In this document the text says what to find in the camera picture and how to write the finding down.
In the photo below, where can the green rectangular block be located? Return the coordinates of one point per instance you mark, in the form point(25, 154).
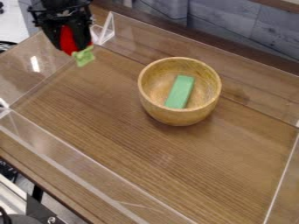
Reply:
point(181, 92)

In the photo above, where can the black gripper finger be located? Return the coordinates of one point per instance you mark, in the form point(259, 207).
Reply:
point(81, 35)
point(53, 31)

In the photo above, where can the black metal base bracket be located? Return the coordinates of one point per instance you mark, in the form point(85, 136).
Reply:
point(38, 211)

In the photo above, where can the clear acrylic enclosure wall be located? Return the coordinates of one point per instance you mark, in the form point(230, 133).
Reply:
point(77, 133)

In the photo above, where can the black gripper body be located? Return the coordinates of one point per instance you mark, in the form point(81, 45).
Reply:
point(55, 13)

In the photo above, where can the red plush strawberry green stem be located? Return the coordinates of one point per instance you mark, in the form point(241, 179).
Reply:
point(83, 56)

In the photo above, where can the clear acrylic corner bracket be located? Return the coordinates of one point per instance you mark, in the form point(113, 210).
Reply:
point(103, 33)

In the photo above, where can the wooden bowl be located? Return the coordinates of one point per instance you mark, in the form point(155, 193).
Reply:
point(155, 81)

